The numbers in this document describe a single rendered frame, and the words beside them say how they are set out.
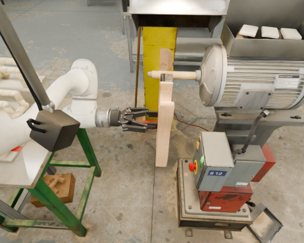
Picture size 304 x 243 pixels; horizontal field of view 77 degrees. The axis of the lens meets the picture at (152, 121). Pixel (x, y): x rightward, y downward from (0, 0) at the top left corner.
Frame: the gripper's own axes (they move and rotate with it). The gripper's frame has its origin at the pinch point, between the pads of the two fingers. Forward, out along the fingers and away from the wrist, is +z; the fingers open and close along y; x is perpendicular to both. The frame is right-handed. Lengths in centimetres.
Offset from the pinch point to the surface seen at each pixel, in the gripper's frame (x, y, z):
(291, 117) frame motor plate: 3, -2, 57
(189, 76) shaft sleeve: 16.5, -9.3, 12.6
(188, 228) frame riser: -109, 9, 29
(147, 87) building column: -52, -101, -11
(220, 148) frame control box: 2.3, 15.9, 23.7
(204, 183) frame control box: -11.3, 23.1, 19.6
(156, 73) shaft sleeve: 17.2, -9.8, -1.2
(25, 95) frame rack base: -2, -16, -69
